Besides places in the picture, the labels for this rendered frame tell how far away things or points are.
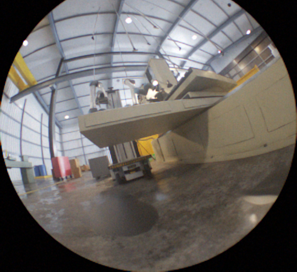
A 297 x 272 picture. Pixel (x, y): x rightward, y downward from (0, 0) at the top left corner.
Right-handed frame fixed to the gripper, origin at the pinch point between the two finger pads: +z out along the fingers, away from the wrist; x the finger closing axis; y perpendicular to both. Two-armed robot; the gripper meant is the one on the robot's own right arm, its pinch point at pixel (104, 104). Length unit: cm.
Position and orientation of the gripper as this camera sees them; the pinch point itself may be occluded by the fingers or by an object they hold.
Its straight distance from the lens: 132.3
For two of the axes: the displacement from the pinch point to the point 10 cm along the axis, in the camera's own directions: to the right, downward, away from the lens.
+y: -2.4, 6.9, 6.8
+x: -8.1, 2.5, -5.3
